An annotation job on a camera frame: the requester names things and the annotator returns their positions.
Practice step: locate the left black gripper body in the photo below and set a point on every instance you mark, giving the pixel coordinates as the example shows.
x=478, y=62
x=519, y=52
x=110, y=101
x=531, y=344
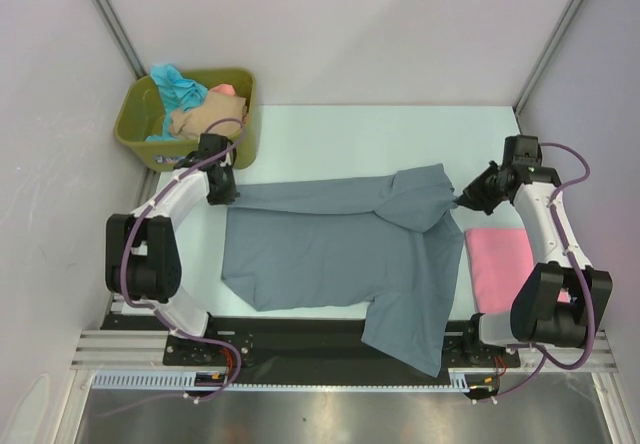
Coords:
x=225, y=193

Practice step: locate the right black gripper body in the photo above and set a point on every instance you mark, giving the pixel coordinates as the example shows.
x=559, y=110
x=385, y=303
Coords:
x=484, y=192

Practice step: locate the grey blue t shirt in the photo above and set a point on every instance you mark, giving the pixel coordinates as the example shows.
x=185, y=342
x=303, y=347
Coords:
x=389, y=242

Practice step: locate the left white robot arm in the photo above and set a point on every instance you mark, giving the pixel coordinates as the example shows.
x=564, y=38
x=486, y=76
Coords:
x=142, y=261

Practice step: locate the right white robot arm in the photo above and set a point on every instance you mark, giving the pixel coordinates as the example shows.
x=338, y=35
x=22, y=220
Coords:
x=532, y=285

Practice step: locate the beige t shirt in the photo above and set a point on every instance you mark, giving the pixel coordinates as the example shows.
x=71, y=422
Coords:
x=217, y=114

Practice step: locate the folded pink t shirt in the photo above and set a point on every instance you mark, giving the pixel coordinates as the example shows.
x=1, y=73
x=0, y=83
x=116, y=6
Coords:
x=500, y=262

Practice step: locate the salmon pink t shirt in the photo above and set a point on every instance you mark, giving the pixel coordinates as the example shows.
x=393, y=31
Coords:
x=225, y=89

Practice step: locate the turquoise t shirt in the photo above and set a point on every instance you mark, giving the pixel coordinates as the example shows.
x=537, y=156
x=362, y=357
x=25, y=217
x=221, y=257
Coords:
x=177, y=93

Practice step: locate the olive green plastic bin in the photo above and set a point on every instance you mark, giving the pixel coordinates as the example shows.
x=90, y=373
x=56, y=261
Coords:
x=142, y=115

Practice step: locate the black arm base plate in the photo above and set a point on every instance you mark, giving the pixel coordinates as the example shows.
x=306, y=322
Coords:
x=289, y=334

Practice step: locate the aluminium front rail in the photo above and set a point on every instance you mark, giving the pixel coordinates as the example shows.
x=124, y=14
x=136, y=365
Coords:
x=156, y=349

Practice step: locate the blue slotted cable duct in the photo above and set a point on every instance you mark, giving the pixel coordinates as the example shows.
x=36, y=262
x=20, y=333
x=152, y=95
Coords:
x=192, y=381

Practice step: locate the left aluminium corner post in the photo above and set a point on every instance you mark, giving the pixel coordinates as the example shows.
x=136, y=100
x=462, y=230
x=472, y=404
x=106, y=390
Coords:
x=120, y=36

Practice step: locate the aluminium corner post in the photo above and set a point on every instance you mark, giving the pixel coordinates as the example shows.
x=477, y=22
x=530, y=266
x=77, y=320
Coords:
x=120, y=36
x=561, y=28

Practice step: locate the right aluminium corner post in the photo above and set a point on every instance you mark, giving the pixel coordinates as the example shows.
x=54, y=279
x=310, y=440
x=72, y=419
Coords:
x=561, y=28

